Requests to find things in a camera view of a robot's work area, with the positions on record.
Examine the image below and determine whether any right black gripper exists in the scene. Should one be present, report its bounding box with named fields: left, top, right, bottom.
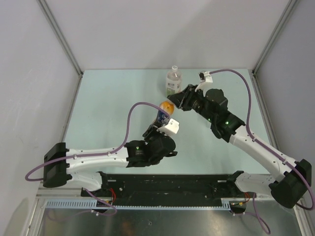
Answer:
left=168, top=85, right=216, bottom=123

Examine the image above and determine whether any green label tea bottle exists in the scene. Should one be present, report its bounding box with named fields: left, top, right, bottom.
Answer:
left=165, top=65, right=182, bottom=96

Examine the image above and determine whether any orange milk tea bottle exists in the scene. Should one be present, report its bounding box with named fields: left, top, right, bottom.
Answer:
left=153, top=101, right=175, bottom=127

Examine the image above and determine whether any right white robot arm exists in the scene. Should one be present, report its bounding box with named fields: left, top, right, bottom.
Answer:
left=167, top=85, right=312, bottom=208

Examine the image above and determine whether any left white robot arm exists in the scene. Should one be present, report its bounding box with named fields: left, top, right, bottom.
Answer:
left=43, top=119, right=179, bottom=197

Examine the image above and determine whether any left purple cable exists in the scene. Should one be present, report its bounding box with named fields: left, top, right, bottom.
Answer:
left=25, top=102, right=163, bottom=217

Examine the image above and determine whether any purple cable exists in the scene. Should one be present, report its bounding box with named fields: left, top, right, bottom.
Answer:
left=209, top=69, right=315, bottom=234
left=25, top=102, right=163, bottom=217

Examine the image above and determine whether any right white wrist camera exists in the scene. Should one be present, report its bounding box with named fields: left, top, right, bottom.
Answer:
left=195, top=71, right=213, bottom=92

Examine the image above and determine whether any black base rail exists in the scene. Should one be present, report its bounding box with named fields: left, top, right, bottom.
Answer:
left=93, top=174, right=245, bottom=207

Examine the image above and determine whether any white slotted cable duct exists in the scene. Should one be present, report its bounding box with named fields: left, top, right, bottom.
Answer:
left=44, top=199, right=232, bottom=210

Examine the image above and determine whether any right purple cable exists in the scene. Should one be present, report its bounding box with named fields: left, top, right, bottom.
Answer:
left=209, top=69, right=315, bottom=234

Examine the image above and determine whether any right aluminium corner post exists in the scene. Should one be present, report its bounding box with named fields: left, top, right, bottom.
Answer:
left=252, top=0, right=300, bottom=75

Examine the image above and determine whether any aluminium corner post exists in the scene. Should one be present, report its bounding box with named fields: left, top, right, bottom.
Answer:
left=36, top=0, right=83, bottom=76
left=252, top=0, right=300, bottom=75

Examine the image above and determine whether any left aluminium corner post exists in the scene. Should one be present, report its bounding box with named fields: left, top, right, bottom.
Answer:
left=36, top=0, right=83, bottom=76

